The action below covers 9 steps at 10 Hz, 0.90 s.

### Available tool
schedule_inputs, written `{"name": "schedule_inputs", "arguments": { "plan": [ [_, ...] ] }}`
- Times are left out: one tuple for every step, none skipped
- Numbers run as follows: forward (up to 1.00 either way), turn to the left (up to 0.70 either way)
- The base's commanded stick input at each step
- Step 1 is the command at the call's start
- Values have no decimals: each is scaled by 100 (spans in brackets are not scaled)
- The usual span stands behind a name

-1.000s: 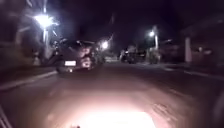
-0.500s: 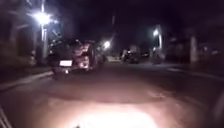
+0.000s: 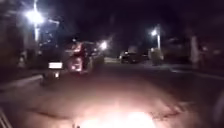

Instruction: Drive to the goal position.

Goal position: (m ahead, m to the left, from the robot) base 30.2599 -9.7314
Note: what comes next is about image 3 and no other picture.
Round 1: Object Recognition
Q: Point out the street lamp pole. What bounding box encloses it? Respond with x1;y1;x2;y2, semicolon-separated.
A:
25;0;45;44
150;27;163;52

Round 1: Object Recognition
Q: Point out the dark car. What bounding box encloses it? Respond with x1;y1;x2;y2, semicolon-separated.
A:
118;49;142;65

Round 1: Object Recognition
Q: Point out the kerb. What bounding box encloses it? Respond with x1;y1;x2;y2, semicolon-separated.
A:
0;73;45;92

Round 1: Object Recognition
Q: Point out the robot's own part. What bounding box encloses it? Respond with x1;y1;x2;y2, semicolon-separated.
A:
71;122;82;128

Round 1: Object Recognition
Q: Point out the dark asphalt road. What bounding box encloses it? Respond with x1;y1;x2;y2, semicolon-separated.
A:
0;57;224;128

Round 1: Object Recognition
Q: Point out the dark vehicle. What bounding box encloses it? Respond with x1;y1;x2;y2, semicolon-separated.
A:
40;39;105;83

